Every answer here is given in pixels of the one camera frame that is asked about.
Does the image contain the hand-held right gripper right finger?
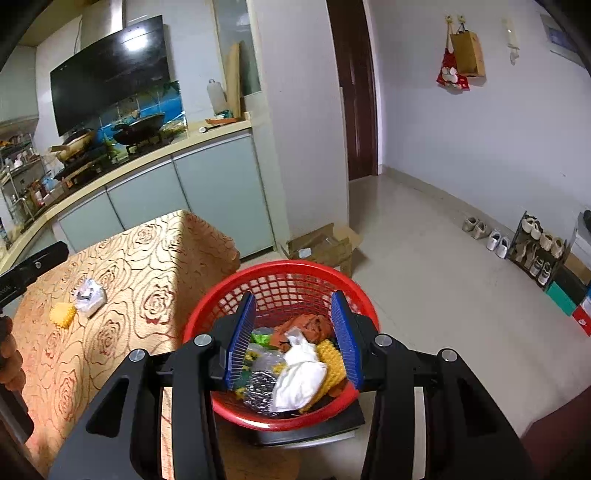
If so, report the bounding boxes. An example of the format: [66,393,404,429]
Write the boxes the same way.
[330,290,539,480]

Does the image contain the stack of shoe boxes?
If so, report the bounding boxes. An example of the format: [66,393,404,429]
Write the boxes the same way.
[545,210,591,335]

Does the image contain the black range hood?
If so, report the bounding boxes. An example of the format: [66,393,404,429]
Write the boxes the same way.
[50,0,169,137]

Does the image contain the person's left hand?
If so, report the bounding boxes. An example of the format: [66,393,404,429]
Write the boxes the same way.
[0,315,27,393]

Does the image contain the grey kitchen counter cabinet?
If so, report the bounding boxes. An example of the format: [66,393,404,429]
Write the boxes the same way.
[0,120,278,278]

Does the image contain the black silver bag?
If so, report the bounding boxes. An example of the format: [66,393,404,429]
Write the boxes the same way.
[240,364,287,411]

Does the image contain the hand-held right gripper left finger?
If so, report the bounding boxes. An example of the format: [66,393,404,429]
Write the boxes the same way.
[48,291,257,480]

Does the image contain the golden frying pan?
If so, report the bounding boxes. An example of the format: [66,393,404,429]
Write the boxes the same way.
[50,129,98,162]

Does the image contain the cardboard box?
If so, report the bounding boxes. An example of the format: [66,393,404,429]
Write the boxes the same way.
[277,223,363,278]

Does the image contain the orange tray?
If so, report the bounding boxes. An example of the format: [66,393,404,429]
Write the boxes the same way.
[198,113,250,134]

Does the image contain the white plastic bottle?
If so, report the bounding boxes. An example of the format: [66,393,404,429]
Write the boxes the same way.
[207,78,228,115]

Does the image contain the blue scenic backsplash tiles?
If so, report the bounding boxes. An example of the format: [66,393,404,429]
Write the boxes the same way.
[92,80,185,153]

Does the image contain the frosted glass window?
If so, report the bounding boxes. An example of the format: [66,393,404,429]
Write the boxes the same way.
[212,0,262,97]

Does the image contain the wall electrical panel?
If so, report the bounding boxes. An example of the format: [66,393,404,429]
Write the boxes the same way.
[540,11,591,70]

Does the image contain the brown plastic bag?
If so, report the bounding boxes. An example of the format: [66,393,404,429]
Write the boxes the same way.
[272,314,335,347]

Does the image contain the black gas stove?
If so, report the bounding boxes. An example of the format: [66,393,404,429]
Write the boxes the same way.
[53,134,181,183]

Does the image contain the black shoe rack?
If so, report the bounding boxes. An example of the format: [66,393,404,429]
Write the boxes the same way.
[507,211,570,291]

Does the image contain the yellow foam net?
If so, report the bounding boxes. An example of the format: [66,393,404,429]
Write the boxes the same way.
[50,302,78,329]
[300,339,352,411]

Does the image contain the metal kitchen rack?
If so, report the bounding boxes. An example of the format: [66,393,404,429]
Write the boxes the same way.
[0,134,44,232]

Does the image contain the wooden cutting board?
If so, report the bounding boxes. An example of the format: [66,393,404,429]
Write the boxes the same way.
[224,41,243,121]

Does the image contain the white tissue packet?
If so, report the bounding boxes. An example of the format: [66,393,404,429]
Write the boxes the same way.
[71,278,108,318]

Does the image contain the brown hanging paper bag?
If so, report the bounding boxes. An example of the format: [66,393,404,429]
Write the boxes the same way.
[450,21,486,78]

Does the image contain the black wok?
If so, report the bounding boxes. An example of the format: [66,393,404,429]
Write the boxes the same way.
[112,112,167,146]

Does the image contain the red plastic mesh basket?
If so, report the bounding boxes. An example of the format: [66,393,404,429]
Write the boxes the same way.
[182,260,382,432]

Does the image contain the red hanging bag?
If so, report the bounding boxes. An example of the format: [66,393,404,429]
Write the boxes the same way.
[436,32,471,92]

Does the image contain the grey upper wall cabinet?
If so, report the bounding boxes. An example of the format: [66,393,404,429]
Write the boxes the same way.
[0,44,40,125]

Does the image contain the black stool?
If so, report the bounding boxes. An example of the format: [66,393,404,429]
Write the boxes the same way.
[249,399,366,448]

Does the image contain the white plastic bag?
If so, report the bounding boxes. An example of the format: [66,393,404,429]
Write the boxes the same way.
[272,335,328,411]

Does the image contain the green yellow snack packet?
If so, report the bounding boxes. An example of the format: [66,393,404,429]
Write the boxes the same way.
[235,348,289,400]

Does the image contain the dark wooden door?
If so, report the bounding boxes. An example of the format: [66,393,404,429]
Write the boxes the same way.
[326,0,382,182]

